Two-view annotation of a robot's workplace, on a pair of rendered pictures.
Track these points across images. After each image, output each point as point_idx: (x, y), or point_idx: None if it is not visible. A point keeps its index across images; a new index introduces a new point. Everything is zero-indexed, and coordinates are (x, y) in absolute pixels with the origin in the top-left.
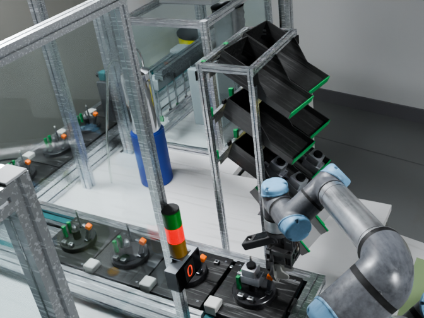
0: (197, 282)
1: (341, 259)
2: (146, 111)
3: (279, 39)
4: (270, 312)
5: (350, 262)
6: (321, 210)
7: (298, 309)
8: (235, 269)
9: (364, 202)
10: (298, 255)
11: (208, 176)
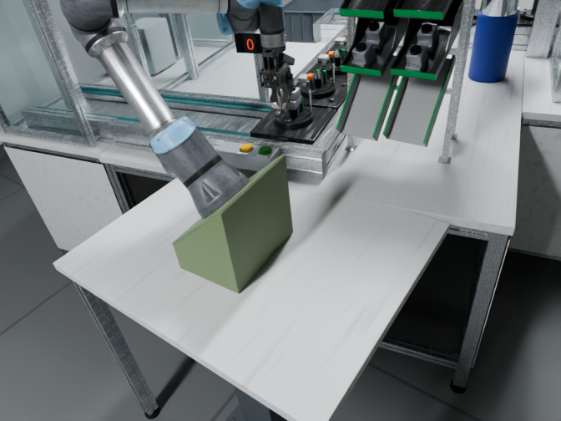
0: (305, 96)
1: (383, 187)
2: None
3: None
4: (271, 129)
5: (379, 193)
6: (234, 16)
7: (276, 142)
8: (324, 109)
9: (509, 204)
10: (274, 84)
11: (507, 98)
